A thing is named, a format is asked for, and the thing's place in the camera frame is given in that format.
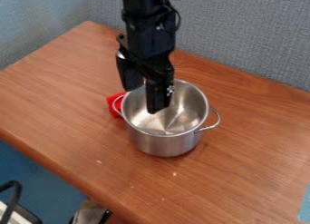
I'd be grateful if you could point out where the grey black object under table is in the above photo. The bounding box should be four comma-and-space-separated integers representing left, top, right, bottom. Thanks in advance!
69, 199, 112, 224

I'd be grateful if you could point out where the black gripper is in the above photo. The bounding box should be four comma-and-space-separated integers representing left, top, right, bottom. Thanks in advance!
116, 15, 178, 114

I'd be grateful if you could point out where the white black device corner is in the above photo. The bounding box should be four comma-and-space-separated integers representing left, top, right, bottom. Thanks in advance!
0, 201, 43, 224

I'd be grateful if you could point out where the black cable loop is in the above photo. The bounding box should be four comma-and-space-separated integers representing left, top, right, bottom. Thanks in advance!
0, 180, 24, 224

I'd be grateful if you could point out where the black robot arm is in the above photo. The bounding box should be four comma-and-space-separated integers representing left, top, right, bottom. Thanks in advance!
116, 0, 180, 113

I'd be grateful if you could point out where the red plastic block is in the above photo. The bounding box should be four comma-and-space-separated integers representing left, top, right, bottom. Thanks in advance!
107, 92, 125, 118

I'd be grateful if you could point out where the stainless steel pot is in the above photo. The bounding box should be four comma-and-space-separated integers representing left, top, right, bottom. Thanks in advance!
120, 79, 222, 157

